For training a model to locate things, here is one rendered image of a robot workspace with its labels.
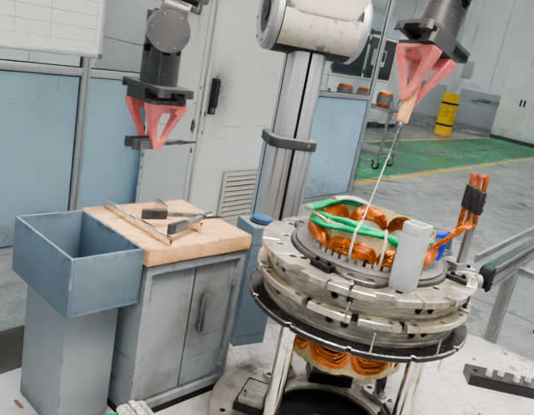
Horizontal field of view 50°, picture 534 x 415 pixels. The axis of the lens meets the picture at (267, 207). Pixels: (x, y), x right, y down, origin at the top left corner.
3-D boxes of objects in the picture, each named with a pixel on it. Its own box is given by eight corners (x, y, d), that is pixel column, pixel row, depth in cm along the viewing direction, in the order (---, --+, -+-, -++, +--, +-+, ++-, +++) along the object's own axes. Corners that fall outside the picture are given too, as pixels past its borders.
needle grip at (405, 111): (406, 122, 79) (421, 81, 79) (394, 118, 79) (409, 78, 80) (407, 125, 80) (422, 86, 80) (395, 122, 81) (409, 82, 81)
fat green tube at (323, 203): (309, 217, 80) (311, 205, 80) (288, 208, 83) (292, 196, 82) (367, 209, 91) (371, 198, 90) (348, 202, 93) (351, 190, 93)
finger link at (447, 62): (438, 114, 79) (464, 52, 79) (409, 92, 75) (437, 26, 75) (400, 109, 85) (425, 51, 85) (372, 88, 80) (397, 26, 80)
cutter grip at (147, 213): (142, 220, 86) (143, 209, 85) (140, 217, 86) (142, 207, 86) (166, 219, 88) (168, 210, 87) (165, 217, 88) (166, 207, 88)
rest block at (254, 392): (271, 392, 95) (274, 381, 94) (262, 410, 90) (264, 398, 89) (247, 384, 96) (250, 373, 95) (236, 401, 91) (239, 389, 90)
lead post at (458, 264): (466, 270, 86) (488, 196, 83) (456, 272, 84) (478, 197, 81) (456, 265, 87) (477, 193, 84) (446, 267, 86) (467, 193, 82)
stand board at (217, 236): (147, 268, 79) (149, 251, 78) (79, 221, 91) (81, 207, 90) (250, 249, 93) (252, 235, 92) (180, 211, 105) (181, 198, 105)
